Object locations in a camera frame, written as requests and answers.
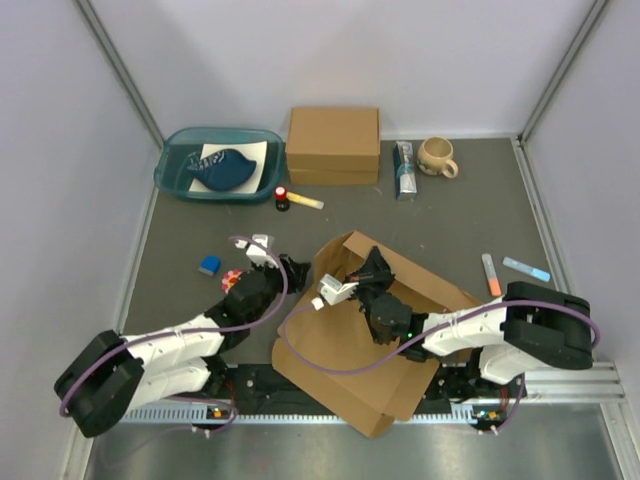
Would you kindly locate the pink flower toy left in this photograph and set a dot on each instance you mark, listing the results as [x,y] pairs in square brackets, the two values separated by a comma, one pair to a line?
[230,279]

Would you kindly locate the folded cardboard box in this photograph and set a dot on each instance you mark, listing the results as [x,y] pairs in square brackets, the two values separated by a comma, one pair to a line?
[334,139]
[333,178]

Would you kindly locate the dark blue shoe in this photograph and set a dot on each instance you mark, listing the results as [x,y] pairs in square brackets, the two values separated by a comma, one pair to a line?
[223,170]

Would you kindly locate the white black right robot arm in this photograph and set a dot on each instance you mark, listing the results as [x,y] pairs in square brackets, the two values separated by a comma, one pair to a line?
[527,328]

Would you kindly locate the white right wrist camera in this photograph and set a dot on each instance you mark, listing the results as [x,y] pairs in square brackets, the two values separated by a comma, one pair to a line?
[331,292]

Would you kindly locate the yellow highlighter marker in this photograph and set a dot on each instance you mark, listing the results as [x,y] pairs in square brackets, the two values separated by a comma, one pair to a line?
[305,201]

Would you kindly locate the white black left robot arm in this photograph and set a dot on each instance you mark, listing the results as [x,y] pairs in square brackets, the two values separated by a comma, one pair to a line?
[116,374]

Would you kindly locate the lower folded cardboard box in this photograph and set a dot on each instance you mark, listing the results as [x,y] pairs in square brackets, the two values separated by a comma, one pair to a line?
[333,178]

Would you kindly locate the grey slotted cable duct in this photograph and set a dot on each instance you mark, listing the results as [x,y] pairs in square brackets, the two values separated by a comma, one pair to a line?
[170,414]

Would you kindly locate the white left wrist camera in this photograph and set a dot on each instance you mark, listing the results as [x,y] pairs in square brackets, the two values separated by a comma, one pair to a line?
[256,251]

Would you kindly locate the beige ceramic mug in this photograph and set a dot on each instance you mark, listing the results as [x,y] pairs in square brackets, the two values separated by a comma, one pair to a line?
[435,157]

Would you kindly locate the blue toothpaste box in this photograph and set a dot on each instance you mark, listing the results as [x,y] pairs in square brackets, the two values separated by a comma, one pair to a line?
[404,168]

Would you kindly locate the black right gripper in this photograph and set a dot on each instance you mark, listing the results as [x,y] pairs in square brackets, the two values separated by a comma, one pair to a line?
[375,270]

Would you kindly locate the red black stamp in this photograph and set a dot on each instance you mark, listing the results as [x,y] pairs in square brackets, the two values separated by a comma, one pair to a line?
[281,199]

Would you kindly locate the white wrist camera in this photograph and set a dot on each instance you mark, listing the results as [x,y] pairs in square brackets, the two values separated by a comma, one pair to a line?
[331,292]
[256,251]

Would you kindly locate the upper folded cardboard box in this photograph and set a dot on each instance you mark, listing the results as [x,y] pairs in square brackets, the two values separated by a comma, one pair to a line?
[334,139]

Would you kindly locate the blue small eraser block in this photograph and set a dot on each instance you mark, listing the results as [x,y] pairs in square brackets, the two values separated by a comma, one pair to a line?
[210,265]

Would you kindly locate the teal plastic bin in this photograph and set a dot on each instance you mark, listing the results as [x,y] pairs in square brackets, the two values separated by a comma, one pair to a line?
[171,176]

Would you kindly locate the light blue marker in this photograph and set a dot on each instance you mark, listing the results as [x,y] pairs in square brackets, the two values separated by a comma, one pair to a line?
[536,273]

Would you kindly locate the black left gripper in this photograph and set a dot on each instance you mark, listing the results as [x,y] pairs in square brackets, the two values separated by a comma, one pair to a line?
[297,273]

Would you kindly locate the brown cardboard box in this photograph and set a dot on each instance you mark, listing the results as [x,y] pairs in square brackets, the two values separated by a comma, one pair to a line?
[337,337]

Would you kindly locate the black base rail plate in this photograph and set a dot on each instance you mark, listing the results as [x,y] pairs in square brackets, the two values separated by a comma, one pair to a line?
[259,390]

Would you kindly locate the orange grey marker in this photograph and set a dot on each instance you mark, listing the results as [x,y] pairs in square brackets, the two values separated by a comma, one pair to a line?
[491,275]

